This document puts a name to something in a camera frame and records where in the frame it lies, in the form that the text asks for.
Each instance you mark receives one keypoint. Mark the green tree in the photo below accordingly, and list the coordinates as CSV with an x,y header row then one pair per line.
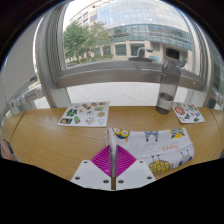
x,y
80,40

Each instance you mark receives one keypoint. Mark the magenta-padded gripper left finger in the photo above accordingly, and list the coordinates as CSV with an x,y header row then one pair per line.
x,y
100,163

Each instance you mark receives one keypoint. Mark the grey window frame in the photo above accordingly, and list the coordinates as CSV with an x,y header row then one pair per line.
x,y
116,75

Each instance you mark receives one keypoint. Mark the sticker sheet with red circle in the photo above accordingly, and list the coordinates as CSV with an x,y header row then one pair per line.
x,y
187,113

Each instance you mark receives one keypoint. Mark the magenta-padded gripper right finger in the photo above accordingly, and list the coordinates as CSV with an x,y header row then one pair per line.
x,y
128,166

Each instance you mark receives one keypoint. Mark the glass office building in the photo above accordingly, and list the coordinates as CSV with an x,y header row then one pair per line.
x,y
146,23

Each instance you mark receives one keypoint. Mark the sticker sheet with green stickers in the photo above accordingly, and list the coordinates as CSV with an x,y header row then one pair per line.
x,y
85,115

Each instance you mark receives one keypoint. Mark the grey transparent drink bottle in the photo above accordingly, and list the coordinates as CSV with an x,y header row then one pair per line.
x,y
167,86

